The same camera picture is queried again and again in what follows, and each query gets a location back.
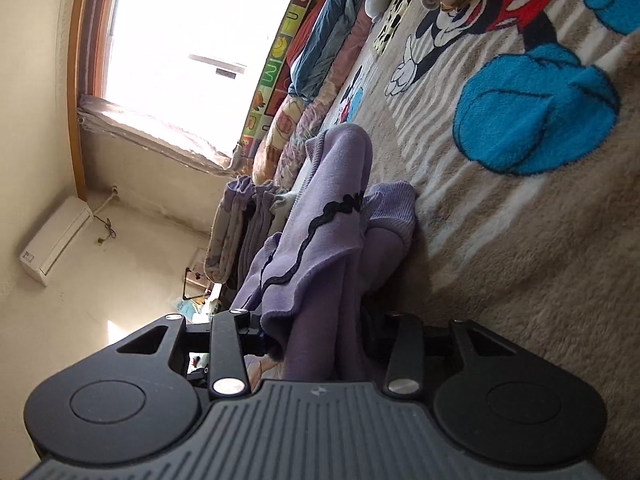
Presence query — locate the folded floral blanket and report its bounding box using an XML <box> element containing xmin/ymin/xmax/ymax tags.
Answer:
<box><xmin>205</xmin><ymin>175</ymin><xmax>251</xmax><ymax>286</ymax></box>

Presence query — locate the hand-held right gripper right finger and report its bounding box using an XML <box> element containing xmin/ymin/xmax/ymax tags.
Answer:
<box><xmin>360</xmin><ymin>310</ymin><xmax>521</xmax><ymax>401</ymax></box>

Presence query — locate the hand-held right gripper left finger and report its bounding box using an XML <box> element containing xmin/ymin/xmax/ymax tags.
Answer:
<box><xmin>115</xmin><ymin>310</ymin><xmax>281</xmax><ymax>402</ymax></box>

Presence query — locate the stack of grey folded clothes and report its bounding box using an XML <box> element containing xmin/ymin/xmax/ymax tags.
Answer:
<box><xmin>237</xmin><ymin>180</ymin><xmax>296</xmax><ymax>281</ymax></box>

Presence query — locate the colourful alphabet mat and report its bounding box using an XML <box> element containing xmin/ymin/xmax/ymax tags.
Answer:
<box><xmin>235</xmin><ymin>0</ymin><xmax>346</xmax><ymax>171</ymax></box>

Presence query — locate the sheer plastic window sheet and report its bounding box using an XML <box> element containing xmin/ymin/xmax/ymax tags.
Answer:
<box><xmin>77</xmin><ymin>92</ymin><xmax>246</xmax><ymax>176</ymax></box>

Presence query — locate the window with brown frame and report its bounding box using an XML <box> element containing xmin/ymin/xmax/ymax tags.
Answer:
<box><xmin>67</xmin><ymin>0</ymin><xmax>311</xmax><ymax>196</ymax></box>

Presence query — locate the pile of small desk items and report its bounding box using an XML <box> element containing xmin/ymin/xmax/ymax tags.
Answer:
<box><xmin>175</xmin><ymin>247</ymin><xmax>226</xmax><ymax>326</ymax></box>

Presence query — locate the air conditioner cable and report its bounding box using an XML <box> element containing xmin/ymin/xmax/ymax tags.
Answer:
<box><xmin>92</xmin><ymin>187</ymin><xmax>121</xmax><ymax>246</ymax></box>

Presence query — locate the blue folded blanket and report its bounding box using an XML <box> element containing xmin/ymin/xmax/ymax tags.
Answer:
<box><xmin>287</xmin><ymin>0</ymin><xmax>368</xmax><ymax>101</ymax></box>

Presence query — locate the red folded blanket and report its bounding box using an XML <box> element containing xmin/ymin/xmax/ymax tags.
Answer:
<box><xmin>287</xmin><ymin>7</ymin><xmax>321</xmax><ymax>76</ymax></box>

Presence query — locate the white air conditioner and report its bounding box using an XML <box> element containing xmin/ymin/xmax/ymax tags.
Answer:
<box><xmin>20</xmin><ymin>196</ymin><xmax>93</xmax><ymax>286</ymax></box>

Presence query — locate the pink floral bedding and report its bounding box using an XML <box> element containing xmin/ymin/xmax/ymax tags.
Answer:
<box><xmin>252</xmin><ymin>15</ymin><xmax>376</xmax><ymax>186</ymax></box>

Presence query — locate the lavender sweater with black trim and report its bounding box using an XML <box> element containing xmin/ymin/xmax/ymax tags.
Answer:
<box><xmin>227</xmin><ymin>124</ymin><xmax>418</xmax><ymax>383</ymax></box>

